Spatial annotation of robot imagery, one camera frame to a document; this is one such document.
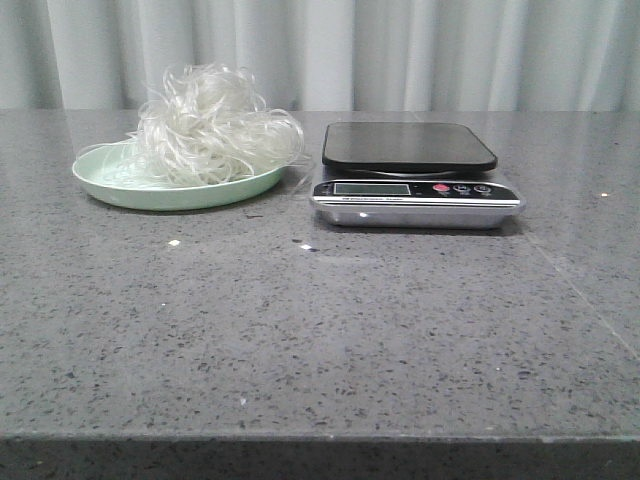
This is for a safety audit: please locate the white vermicelli noodle bundle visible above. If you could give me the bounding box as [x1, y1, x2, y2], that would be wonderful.
[84, 63, 310, 190]

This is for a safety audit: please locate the light green round plate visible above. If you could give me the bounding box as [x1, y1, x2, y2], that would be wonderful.
[72, 141, 284, 211]

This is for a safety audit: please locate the white pleated curtain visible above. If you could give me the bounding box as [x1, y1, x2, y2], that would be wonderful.
[1, 1, 639, 111]

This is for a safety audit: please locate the black silver kitchen scale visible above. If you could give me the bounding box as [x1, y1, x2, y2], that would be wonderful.
[310, 121, 525, 230]

